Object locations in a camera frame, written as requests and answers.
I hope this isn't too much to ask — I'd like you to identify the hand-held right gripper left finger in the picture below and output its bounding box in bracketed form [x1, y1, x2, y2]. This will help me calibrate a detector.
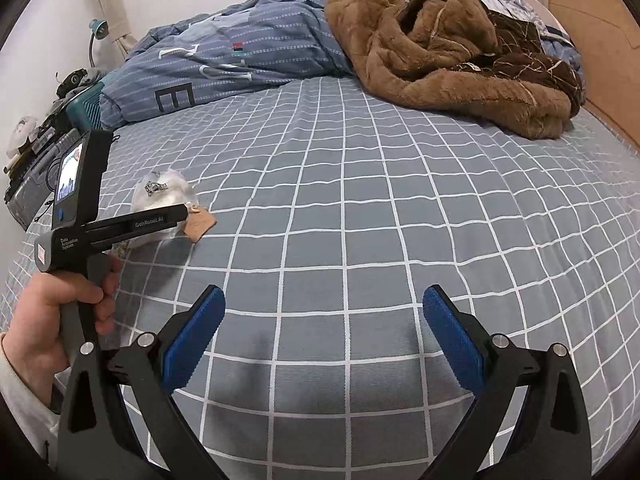
[57, 284, 226, 480]

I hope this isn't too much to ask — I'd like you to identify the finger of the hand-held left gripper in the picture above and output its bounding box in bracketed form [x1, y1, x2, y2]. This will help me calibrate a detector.
[120, 203, 191, 237]

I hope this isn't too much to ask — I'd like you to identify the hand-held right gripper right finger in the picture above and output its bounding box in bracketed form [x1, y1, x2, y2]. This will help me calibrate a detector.
[417, 284, 591, 480]

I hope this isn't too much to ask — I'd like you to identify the clear plastic bag with string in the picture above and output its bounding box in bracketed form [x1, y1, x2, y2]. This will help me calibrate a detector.
[112, 170, 198, 256]

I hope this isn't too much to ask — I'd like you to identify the person's left forearm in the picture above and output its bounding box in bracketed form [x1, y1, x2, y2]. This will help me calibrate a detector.
[0, 332, 63, 466]

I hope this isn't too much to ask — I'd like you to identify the person's left hand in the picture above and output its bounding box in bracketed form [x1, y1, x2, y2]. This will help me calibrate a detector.
[5, 256, 123, 406]

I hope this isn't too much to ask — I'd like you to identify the brown paper tag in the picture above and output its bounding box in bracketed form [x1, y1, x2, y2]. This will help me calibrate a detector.
[184, 204, 217, 243]

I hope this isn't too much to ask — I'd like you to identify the grey suitcase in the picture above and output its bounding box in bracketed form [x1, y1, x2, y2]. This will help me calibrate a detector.
[5, 155, 63, 231]

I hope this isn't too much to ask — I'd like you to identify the white rounded object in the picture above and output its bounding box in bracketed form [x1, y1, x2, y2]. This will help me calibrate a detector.
[7, 116, 41, 158]

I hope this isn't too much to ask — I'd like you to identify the teal suitcase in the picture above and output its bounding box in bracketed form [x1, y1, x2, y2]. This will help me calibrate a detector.
[65, 82, 108, 133]

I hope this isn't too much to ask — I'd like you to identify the dark pile of clothes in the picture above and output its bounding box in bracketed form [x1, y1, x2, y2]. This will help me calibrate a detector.
[55, 69, 106, 98]

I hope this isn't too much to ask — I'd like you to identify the bed with grey checked sheet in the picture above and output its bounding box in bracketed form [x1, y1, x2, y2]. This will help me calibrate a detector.
[0, 77, 640, 480]

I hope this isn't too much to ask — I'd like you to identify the blue striped duvet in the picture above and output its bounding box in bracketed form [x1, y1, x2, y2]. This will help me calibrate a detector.
[100, 0, 361, 128]

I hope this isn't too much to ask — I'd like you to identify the blue desk lamp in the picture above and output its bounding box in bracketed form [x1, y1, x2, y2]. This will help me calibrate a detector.
[87, 18, 110, 68]

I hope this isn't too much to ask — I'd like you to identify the cream curtain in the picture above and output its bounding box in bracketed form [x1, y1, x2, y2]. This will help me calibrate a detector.
[95, 0, 136, 46]

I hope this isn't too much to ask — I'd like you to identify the brown fleece blanket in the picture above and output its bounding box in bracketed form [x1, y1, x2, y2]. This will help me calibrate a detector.
[324, 0, 583, 141]

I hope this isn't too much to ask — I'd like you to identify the wooden headboard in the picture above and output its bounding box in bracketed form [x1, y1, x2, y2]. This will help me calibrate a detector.
[547, 0, 640, 156]

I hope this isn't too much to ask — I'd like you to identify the patterned pillow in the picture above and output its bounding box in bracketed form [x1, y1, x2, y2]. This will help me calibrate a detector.
[450, 0, 583, 66]

